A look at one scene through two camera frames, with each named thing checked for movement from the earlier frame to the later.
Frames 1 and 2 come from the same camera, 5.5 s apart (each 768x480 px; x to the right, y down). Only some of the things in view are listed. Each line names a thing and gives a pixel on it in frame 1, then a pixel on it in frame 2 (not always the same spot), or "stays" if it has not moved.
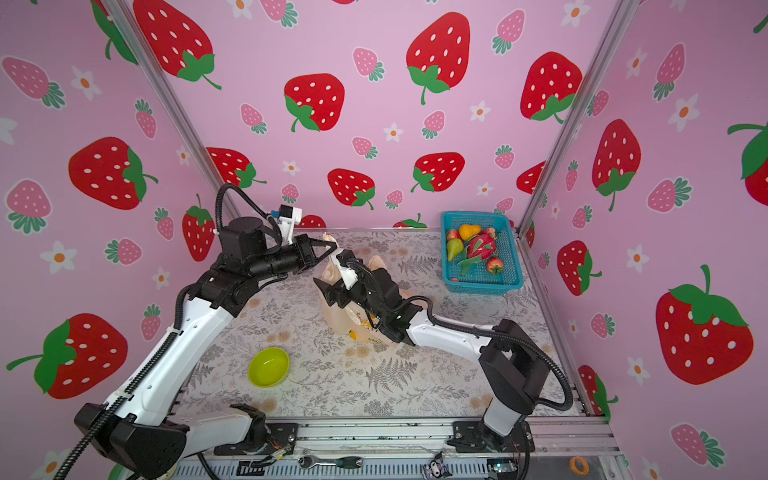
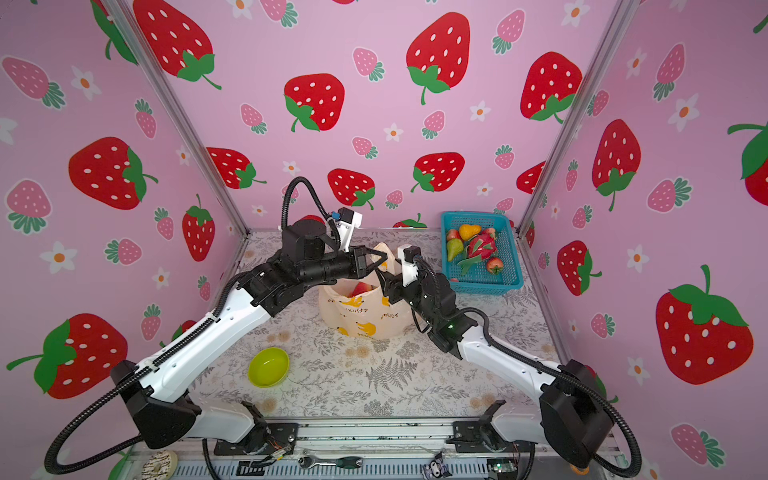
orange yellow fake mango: [468, 231] stays
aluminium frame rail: [526, 448] stays
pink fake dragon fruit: [480, 247] stays
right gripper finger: [333, 293] to [392, 286]
